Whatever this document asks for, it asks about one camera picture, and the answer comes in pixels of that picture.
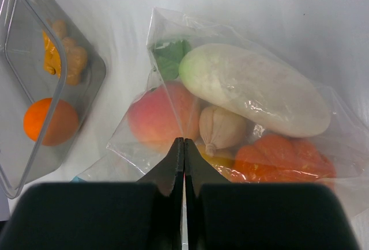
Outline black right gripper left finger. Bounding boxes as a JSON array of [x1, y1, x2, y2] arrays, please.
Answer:
[[1, 138, 184, 249]]

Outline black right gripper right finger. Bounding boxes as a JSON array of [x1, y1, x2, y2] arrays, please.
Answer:
[[184, 139, 359, 249]]

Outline yellow fake pear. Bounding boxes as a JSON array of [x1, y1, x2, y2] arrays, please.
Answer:
[[197, 145, 235, 181]]

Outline clear zip top bag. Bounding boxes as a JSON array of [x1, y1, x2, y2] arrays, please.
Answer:
[[75, 8, 368, 218]]

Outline orange fake orange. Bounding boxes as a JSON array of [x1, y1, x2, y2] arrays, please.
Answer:
[[23, 98, 79, 146]]

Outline clear grey plastic container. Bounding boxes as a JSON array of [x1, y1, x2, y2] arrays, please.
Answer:
[[1, 0, 106, 199]]

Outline yellow-orange fake pretzel cluster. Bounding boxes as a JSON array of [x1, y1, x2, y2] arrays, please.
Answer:
[[42, 19, 88, 86]]

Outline red-orange fake pepper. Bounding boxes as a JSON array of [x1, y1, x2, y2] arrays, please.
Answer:
[[229, 134, 337, 183]]

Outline beige fake garlic bulb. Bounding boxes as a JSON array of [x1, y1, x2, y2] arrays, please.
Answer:
[[199, 105, 247, 157]]

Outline pink fake peach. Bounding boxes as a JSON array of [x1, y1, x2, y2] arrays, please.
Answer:
[[126, 81, 200, 153]]

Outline white fake daikon radish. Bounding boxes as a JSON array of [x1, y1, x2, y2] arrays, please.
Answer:
[[179, 43, 331, 138]]

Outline green fake leaf piece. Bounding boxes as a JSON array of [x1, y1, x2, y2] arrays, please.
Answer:
[[152, 40, 191, 81]]

